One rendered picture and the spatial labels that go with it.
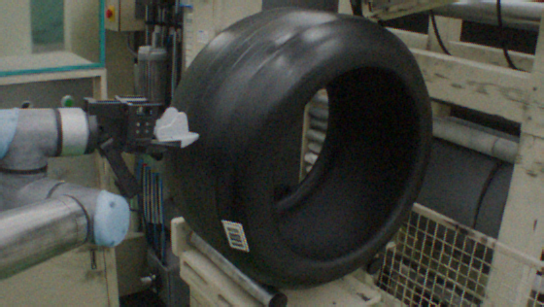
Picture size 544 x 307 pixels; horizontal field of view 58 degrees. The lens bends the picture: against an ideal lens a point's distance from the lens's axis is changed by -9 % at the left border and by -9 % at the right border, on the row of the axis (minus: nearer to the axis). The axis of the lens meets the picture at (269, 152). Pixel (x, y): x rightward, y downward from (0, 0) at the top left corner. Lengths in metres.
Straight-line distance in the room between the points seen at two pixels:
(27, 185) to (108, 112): 0.17
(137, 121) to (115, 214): 0.18
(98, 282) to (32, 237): 1.09
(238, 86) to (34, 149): 0.35
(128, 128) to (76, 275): 0.91
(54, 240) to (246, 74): 0.43
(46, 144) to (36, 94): 0.71
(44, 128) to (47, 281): 0.92
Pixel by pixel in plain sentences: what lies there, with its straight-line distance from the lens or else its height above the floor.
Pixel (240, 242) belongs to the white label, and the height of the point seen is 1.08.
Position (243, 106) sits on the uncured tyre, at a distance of 0.87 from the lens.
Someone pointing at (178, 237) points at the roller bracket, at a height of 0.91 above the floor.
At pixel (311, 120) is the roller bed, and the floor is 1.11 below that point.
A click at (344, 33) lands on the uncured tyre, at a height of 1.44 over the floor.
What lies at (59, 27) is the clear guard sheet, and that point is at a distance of 1.47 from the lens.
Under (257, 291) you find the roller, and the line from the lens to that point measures 1.11.
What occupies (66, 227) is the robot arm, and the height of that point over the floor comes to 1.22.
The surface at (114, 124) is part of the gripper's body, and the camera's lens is 0.85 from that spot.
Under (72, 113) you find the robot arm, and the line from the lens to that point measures 0.82.
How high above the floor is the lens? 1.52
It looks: 18 degrees down
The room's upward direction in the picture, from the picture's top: 4 degrees clockwise
